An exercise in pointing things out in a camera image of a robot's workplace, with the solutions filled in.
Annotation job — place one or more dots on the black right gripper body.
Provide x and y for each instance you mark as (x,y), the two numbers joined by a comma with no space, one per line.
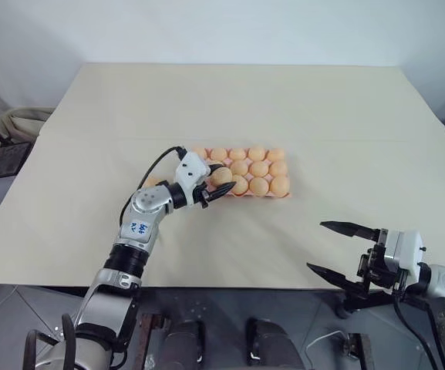
(376,264)

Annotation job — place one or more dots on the rusty metal bracket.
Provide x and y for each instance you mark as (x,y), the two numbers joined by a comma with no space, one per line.
(150,339)
(361,350)

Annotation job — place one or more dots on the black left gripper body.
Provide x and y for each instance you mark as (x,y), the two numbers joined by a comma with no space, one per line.
(200,195)

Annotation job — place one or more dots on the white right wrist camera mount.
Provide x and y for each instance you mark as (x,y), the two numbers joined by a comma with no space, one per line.
(405,250)

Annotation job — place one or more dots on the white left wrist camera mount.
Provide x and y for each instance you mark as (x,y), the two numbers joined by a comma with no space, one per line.
(189,169)

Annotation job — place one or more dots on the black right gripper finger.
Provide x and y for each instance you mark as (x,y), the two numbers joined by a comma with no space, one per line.
(347,228)
(330,273)

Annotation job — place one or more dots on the beige fabric chair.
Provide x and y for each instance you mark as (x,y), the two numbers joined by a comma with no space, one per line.
(21,123)

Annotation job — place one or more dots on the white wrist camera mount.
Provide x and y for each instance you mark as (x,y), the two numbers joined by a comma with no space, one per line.
(189,169)
(405,250)

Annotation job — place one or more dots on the pink egg tray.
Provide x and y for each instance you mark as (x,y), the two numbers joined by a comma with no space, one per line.
(288,196)

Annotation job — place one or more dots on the black framed panel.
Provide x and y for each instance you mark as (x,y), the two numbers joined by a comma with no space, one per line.
(2,159)

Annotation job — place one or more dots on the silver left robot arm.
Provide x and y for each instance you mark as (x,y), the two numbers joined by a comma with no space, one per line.
(137,227)

